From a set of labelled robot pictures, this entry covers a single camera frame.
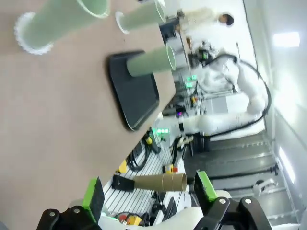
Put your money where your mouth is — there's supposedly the plain yellow box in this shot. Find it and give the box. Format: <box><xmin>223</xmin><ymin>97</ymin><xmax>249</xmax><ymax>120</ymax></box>
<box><xmin>116</xmin><ymin>159</ymin><xmax>128</xmax><ymax>173</ymax></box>

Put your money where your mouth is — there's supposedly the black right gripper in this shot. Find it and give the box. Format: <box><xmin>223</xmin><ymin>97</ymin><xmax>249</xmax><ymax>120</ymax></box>
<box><xmin>197</xmin><ymin>46</ymin><xmax>215</xmax><ymax>67</ymax></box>

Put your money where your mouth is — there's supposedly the white scalloped paper coaster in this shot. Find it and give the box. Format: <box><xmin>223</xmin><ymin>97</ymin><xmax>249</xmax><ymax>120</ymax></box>
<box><xmin>13</xmin><ymin>11</ymin><xmax>55</xmax><ymax>55</ymax></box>

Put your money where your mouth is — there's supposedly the aluminium slatted platform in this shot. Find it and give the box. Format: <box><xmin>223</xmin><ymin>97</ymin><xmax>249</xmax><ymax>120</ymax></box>
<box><xmin>100</xmin><ymin>141</ymin><xmax>192</xmax><ymax>230</ymax></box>

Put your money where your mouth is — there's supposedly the cardboard tube on stand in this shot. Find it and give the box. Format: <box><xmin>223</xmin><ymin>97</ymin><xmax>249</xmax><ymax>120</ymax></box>
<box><xmin>112</xmin><ymin>172</ymin><xmax>188</xmax><ymax>194</ymax></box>

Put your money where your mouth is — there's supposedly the black coiled cable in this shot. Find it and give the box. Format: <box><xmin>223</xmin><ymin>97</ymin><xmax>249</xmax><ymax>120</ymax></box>
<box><xmin>127</xmin><ymin>143</ymin><xmax>147</xmax><ymax>172</ymax></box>

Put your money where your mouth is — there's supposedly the pale green tall cup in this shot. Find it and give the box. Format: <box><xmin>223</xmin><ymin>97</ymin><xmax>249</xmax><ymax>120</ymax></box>
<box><xmin>126</xmin><ymin>45</ymin><xmax>177</xmax><ymax>77</ymax></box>
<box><xmin>119</xmin><ymin>0</ymin><xmax>166</xmax><ymax>33</ymax></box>
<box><xmin>21</xmin><ymin>0</ymin><xmax>111</xmax><ymax>50</ymax></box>

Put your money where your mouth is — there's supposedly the yellow box red stop button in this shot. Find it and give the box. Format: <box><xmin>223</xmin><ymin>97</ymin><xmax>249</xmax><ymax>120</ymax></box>
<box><xmin>163</xmin><ymin>164</ymin><xmax>179</xmax><ymax>174</ymax></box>

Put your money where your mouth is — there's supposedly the black plastic serving tray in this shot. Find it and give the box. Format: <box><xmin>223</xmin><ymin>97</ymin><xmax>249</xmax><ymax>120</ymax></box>
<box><xmin>106</xmin><ymin>49</ymin><xmax>161</xmax><ymax>132</ymax></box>

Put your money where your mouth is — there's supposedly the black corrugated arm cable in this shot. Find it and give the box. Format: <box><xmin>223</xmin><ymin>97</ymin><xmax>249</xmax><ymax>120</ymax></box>
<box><xmin>208</xmin><ymin>54</ymin><xmax>273</xmax><ymax>138</ymax></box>

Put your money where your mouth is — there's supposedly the ceiling light panel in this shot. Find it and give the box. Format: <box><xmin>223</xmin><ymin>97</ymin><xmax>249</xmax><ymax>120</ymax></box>
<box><xmin>279</xmin><ymin>146</ymin><xmax>297</xmax><ymax>183</ymax></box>
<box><xmin>273</xmin><ymin>32</ymin><xmax>300</xmax><ymax>47</ymax></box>

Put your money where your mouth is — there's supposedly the yellow black handheld switch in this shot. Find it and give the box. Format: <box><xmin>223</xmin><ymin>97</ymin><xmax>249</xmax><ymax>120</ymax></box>
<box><xmin>143</xmin><ymin>134</ymin><xmax>161</xmax><ymax>153</ymax></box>

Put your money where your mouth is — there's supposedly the black pole with clamp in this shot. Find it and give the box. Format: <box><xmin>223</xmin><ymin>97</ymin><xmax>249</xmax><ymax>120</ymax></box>
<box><xmin>208</xmin><ymin>163</ymin><xmax>280</xmax><ymax>180</ymax></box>

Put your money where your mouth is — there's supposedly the person in beige shirt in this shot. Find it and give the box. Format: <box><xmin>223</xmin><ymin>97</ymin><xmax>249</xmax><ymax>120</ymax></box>
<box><xmin>177</xmin><ymin>6</ymin><xmax>235</xmax><ymax>34</ymax></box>

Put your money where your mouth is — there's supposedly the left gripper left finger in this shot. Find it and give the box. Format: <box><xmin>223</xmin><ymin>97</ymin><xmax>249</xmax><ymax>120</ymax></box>
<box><xmin>35</xmin><ymin>177</ymin><xmax>105</xmax><ymax>230</ymax></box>

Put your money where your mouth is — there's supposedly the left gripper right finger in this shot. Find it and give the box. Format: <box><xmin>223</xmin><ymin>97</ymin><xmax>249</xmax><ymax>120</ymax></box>
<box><xmin>194</xmin><ymin>170</ymin><xmax>274</xmax><ymax>230</ymax></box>

